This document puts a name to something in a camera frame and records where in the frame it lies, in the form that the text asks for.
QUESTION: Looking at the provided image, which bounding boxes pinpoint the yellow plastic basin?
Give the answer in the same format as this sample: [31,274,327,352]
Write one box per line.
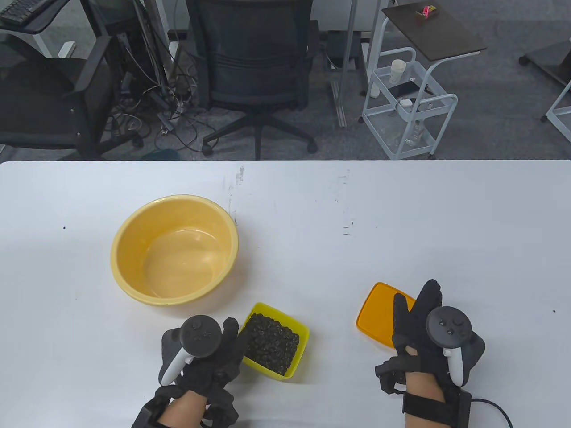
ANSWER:
[110,194,239,307]

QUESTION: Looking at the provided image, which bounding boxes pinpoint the yellow plastic container box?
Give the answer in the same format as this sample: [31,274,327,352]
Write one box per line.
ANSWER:
[239,303,310,380]

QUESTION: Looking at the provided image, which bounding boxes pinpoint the person's left forearm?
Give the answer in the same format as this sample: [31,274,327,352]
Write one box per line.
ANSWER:
[158,390,210,428]

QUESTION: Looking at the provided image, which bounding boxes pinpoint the aluminium post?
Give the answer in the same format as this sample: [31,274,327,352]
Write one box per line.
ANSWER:
[330,0,362,129]

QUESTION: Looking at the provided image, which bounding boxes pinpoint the person's right hand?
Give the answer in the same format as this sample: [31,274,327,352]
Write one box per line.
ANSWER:
[375,279,447,395]

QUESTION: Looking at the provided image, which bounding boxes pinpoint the black phone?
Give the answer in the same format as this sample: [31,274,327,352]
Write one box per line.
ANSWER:
[388,82,433,98]

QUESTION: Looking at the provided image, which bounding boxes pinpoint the pile of coffee beans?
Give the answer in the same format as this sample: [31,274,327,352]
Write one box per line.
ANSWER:
[243,312,300,376]

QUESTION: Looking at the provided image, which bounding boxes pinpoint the black computer tower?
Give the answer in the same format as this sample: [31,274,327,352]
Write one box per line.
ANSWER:
[87,0,170,90]

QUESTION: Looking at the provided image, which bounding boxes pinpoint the gray hand controller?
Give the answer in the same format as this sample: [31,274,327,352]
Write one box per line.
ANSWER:
[426,306,485,387]
[160,315,223,387]

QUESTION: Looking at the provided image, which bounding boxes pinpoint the black keyboard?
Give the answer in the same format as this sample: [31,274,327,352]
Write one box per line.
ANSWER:
[0,0,45,25]

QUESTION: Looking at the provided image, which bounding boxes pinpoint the black padded office chair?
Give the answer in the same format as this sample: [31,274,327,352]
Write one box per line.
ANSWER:
[0,33,143,160]

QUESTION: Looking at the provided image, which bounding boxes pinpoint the dark rolling platform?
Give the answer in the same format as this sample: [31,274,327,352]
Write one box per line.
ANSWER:
[519,39,571,85]

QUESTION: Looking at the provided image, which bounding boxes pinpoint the black wrist sensor box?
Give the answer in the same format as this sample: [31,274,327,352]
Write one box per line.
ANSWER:
[132,397,170,428]
[444,386,472,428]

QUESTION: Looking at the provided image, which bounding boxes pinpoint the gray desk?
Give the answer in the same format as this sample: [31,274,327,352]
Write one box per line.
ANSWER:
[0,0,68,58]

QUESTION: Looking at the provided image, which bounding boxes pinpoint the dark top side table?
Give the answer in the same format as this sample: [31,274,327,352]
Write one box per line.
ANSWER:
[367,0,487,99]

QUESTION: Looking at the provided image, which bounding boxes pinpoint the black mesh office chair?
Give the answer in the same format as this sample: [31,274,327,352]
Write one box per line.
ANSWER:
[185,0,321,160]

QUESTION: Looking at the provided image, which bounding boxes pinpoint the orange plastic lid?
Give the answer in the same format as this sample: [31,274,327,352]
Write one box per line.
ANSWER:
[356,282,418,344]

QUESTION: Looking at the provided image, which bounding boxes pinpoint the person's left hand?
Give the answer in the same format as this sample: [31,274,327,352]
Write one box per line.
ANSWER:
[154,317,250,426]

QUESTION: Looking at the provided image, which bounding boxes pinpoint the black cable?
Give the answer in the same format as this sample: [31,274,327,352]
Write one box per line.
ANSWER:
[471,398,513,428]

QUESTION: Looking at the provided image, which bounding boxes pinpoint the white metal frame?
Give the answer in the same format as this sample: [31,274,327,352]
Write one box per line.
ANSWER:
[541,82,571,143]

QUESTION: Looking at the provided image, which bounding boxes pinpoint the white rolling cart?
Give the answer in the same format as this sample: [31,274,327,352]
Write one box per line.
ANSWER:
[360,47,459,160]

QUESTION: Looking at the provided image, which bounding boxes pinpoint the black right wrist sensor box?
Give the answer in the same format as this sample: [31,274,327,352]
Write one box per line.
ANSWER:
[444,386,472,428]

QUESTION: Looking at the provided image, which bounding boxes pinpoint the black left wrist sensor box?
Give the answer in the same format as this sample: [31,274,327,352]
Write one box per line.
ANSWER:
[132,397,170,428]

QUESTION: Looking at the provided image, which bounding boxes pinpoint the tangle of cables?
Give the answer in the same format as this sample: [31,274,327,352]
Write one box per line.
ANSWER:
[107,45,215,152]

